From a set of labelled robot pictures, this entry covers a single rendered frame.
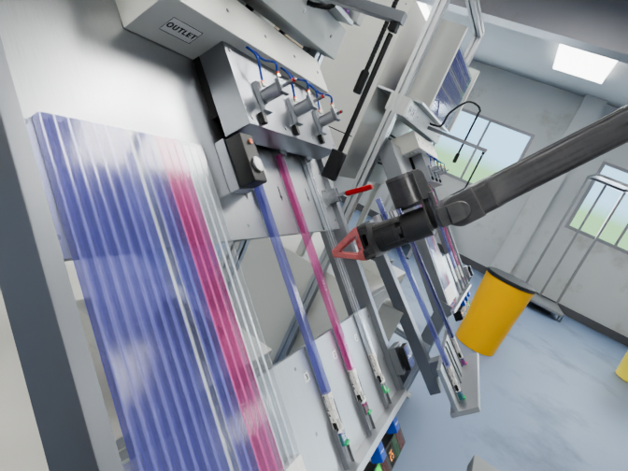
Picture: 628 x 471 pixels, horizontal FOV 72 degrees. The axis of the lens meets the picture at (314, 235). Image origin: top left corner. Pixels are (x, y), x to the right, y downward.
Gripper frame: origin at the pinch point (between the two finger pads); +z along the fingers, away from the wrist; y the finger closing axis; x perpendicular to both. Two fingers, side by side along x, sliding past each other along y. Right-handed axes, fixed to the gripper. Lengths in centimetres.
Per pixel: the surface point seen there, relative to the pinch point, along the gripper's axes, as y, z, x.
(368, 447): 16.6, -1.3, 31.9
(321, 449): 27.3, 0.6, 26.8
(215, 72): 28.0, -2.0, -30.3
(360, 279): -8.1, 0.3, 7.0
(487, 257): -689, 33, 62
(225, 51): 28.0, -4.7, -32.2
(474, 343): -290, 31, 95
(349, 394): 13.4, 0.6, 24.3
